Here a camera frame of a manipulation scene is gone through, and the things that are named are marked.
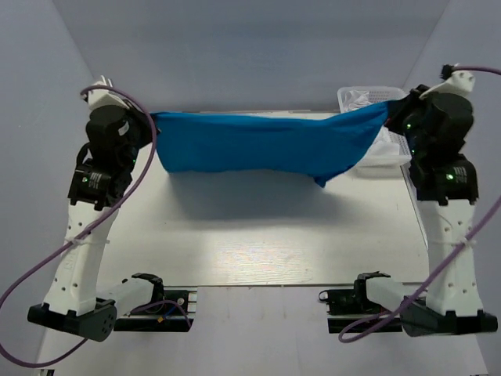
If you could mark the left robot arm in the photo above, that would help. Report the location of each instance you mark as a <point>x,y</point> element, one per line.
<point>101,179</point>

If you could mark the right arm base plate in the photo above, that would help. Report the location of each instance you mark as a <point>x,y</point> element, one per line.
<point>343,308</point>

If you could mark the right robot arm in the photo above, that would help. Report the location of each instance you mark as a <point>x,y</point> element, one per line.
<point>448,301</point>

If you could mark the blue t shirt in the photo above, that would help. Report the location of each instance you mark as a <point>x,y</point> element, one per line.
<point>321,149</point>

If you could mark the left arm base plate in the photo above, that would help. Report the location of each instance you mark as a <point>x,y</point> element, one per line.
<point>175,316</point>

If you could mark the white crumpled t shirt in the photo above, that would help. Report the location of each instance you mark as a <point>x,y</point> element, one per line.
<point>355,99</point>

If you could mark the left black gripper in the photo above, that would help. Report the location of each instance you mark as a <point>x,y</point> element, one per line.
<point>143,121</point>

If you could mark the white plastic basket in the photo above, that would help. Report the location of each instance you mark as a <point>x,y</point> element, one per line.
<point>388,149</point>

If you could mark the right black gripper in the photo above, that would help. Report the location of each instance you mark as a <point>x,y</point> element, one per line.
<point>398,108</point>

